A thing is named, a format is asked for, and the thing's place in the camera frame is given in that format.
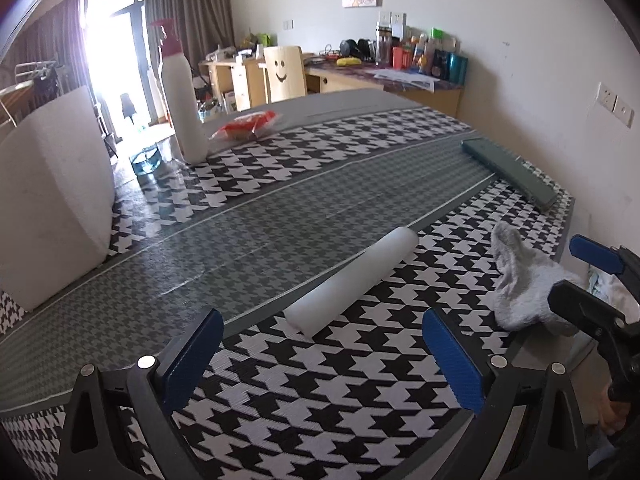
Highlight grey sock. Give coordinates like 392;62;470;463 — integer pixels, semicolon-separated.
489;221;586;337

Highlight white foam roll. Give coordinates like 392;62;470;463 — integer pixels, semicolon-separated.
283;226;419;338

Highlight person right hand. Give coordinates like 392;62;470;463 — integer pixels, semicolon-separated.
598;386;631;436

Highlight dark green phone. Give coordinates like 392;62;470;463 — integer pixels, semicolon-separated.
461;136;556;211

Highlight houndstooth table cloth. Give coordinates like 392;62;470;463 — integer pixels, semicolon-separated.
1;90;575;479

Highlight blue spray bottle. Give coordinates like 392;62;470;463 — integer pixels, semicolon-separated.
129;143;163;177

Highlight white foam box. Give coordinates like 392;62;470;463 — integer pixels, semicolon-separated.
1;87;115;311

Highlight red snack packet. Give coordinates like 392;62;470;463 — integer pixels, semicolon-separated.
212;110;281;141

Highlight white pump bottle red cap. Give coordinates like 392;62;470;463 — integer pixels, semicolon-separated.
151;18;208;165

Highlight white papers on desk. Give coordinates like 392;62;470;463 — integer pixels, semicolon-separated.
369;68;437;93

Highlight wooden desk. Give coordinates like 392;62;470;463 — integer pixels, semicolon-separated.
198;60;463;117

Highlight metal bunk bed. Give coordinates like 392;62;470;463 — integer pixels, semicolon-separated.
1;60;61;126

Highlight wooden smiley chair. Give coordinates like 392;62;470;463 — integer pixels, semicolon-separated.
262;46;307;103

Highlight left brown curtain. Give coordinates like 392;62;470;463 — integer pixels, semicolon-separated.
2;0;90;90

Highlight brown curtain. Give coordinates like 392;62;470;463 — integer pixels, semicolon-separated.
144;0;234;70
2;0;90;90

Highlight balcony glass door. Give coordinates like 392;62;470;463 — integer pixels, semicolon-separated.
80;0;164;132

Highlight right brown curtain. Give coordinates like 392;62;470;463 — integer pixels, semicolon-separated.
144;0;234;70

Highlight wall socket pair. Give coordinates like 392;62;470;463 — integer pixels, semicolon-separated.
597;82;634;128

